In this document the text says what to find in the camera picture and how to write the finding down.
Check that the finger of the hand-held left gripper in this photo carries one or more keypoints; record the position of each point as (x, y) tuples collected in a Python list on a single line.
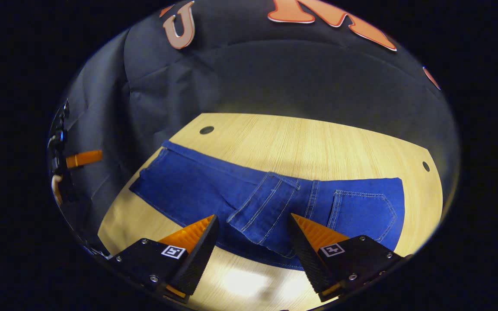
[(84, 159)]

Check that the blue denim jeans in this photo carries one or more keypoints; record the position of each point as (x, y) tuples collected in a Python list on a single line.
[(197, 190)]

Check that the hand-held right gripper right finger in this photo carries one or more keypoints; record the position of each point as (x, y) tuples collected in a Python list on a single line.
[(309, 255)]

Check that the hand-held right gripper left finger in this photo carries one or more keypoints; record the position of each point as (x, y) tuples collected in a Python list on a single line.
[(197, 259)]

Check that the black backdrop cloth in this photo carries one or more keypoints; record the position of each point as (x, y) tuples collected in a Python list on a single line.
[(253, 73)]

